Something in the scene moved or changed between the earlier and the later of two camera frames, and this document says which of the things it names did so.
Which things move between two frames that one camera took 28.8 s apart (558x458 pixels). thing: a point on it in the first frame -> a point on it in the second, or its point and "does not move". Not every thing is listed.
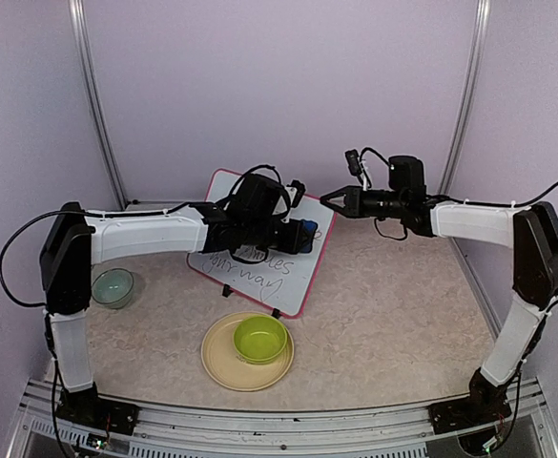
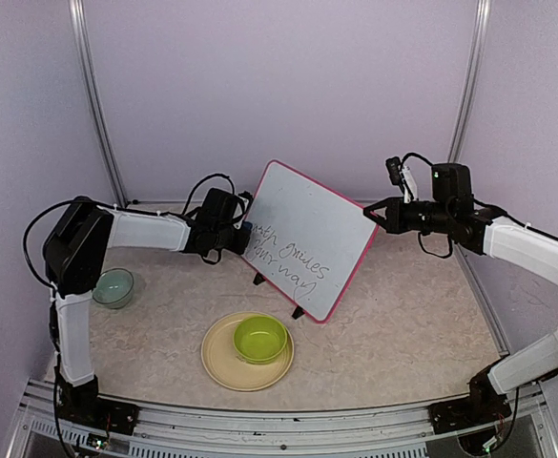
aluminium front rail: x=170 y=430 does not move
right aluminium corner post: x=481 y=26 does not move
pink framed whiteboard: x=280 y=281 -> x=306 y=239
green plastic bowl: x=259 y=339 does not move
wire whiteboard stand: x=226 y=291 -> x=259 y=278
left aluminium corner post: x=83 y=31 does not move
